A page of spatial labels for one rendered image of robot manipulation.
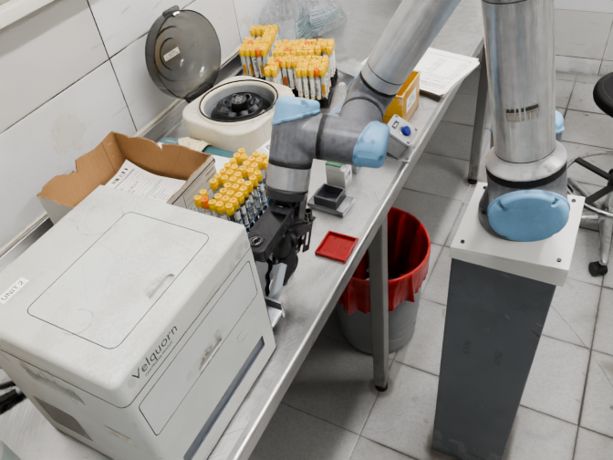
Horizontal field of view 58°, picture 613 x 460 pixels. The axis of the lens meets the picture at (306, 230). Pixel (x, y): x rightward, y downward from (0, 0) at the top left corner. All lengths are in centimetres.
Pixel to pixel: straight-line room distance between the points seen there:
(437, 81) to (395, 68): 69
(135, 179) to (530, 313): 91
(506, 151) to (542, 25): 19
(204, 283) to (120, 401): 17
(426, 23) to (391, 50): 7
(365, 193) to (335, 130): 39
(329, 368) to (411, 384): 29
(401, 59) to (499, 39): 21
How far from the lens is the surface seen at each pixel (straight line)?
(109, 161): 136
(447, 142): 293
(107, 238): 81
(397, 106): 141
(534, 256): 108
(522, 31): 76
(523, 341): 128
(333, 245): 113
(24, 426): 107
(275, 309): 99
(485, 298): 120
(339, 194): 119
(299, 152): 90
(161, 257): 75
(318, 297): 104
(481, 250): 108
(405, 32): 91
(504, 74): 79
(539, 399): 199
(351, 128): 89
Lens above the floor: 168
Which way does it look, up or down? 43 degrees down
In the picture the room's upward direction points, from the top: 8 degrees counter-clockwise
